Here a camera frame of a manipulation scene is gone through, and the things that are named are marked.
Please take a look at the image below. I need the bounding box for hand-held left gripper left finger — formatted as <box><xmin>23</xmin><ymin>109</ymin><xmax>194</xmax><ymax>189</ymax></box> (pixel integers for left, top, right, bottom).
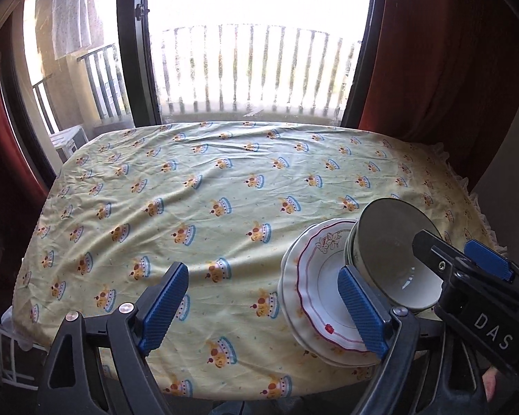
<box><xmin>37</xmin><ymin>261</ymin><xmax>190</xmax><ymax>415</ymax></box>

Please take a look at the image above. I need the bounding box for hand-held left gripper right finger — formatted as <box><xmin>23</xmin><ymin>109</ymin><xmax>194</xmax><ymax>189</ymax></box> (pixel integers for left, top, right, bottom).
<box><xmin>337</xmin><ymin>267</ymin><xmax>472</xmax><ymax>415</ymax></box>

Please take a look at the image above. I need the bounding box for white plastic stool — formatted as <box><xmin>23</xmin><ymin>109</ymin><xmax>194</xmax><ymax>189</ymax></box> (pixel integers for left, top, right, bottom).
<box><xmin>49</xmin><ymin>124</ymin><xmax>89</xmax><ymax>163</ymax></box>

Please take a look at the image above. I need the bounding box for balcony railing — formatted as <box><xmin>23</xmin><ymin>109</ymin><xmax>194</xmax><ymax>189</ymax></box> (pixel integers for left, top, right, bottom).
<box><xmin>32</xmin><ymin>24</ymin><xmax>362</xmax><ymax>137</ymax></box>

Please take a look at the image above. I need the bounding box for white hanging cloth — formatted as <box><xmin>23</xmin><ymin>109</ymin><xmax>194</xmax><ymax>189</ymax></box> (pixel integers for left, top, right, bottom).
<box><xmin>35</xmin><ymin>0</ymin><xmax>107</xmax><ymax>59</ymax></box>

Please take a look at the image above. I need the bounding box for white wire rack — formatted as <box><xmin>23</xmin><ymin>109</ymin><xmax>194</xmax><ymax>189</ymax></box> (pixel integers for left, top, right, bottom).
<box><xmin>0</xmin><ymin>322</ymin><xmax>48</xmax><ymax>390</ymax></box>

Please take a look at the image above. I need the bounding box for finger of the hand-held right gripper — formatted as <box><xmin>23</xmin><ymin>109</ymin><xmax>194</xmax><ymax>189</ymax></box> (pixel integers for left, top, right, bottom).
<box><xmin>464</xmin><ymin>239</ymin><xmax>515</xmax><ymax>284</ymax></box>
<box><xmin>412</xmin><ymin>230</ymin><xmax>461</xmax><ymax>279</ymax></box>

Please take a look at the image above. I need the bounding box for small red-rimmed scalloped dish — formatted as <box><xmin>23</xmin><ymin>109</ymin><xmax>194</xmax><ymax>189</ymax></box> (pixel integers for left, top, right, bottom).
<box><xmin>296</xmin><ymin>220</ymin><xmax>379</xmax><ymax>352</ymax></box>

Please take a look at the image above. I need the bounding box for dark window frame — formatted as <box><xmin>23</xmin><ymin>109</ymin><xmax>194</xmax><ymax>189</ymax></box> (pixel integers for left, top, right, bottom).
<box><xmin>0</xmin><ymin>0</ymin><xmax>390</xmax><ymax>174</ymax></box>

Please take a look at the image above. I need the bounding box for blue-rimmed ribbed white plate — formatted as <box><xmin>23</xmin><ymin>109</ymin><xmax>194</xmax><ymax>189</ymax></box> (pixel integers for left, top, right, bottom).
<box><xmin>282</xmin><ymin>218</ymin><xmax>379</xmax><ymax>361</ymax></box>

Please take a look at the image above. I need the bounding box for red curtain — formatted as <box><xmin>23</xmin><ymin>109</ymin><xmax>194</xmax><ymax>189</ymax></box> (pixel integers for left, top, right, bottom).
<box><xmin>0</xmin><ymin>39</ymin><xmax>57</xmax><ymax>312</ymax></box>
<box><xmin>359</xmin><ymin>0</ymin><xmax>519</xmax><ymax>191</ymax></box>

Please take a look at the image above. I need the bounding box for yellow printed tablecloth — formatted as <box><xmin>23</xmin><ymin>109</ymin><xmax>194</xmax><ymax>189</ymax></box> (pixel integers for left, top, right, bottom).
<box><xmin>15</xmin><ymin>121</ymin><xmax>509</xmax><ymax>400</ymax></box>

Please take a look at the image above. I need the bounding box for large orange-flower scalloped plate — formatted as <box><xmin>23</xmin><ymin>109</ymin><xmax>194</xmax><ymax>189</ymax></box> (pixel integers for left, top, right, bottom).
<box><xmin>279</xmin><ymin>242</ymin><xmax>381</xmax><ymax>368</ymax></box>

